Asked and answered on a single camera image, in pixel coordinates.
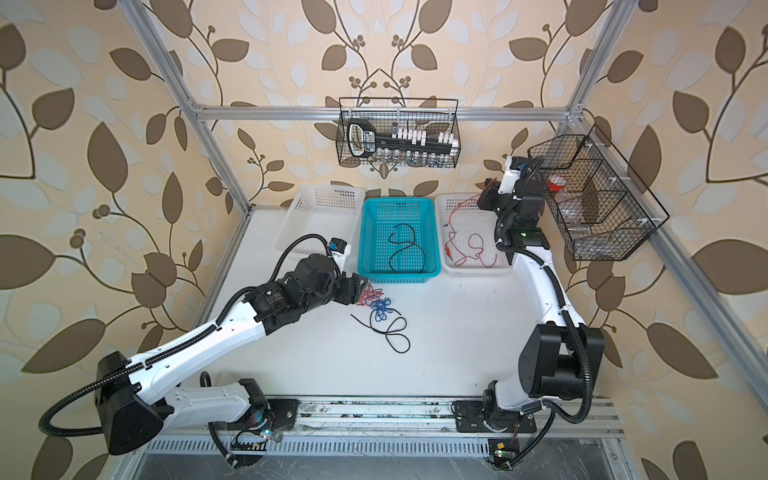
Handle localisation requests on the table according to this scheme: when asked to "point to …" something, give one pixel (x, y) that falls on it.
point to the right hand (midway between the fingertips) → (487, 179)
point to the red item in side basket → (556, 183)
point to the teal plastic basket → (398, 241)
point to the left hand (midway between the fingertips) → (355, 274)
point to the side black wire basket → (603, 206)
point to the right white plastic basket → (467, 237)
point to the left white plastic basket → (332, 211)
